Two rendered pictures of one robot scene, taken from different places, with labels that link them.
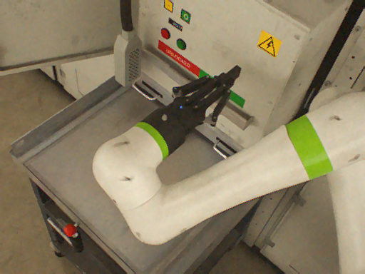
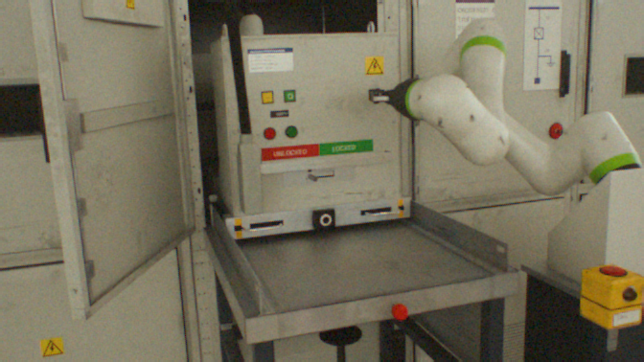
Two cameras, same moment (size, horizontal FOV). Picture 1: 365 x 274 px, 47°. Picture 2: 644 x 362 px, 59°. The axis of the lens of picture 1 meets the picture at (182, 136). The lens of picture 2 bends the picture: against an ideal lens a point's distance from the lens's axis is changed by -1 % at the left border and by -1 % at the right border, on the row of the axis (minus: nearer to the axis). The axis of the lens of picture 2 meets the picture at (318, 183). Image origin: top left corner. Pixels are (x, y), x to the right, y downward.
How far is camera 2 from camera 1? 134 cm
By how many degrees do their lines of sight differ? 58
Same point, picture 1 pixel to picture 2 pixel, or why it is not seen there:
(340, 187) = not seen: hidden behind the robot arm
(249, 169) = (489, 67)
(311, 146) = (494, 41)
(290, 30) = (385, 42)
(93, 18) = (148, 200)
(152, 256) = (469, 268)
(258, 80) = (377, 107)
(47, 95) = not seen: outside the picture
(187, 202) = (493, 101)
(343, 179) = not seen: hidden behind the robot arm
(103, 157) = (445, 79)
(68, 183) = (338, 292)
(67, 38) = (133, 236)
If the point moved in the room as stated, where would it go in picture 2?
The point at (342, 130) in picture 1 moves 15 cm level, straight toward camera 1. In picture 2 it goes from (493, 28) to (535, 24)
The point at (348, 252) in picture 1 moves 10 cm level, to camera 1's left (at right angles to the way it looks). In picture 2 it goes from (533, 150) to (520, 155)
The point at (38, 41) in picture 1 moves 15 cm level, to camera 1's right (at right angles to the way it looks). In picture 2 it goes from (114, 244) to (168, 228)
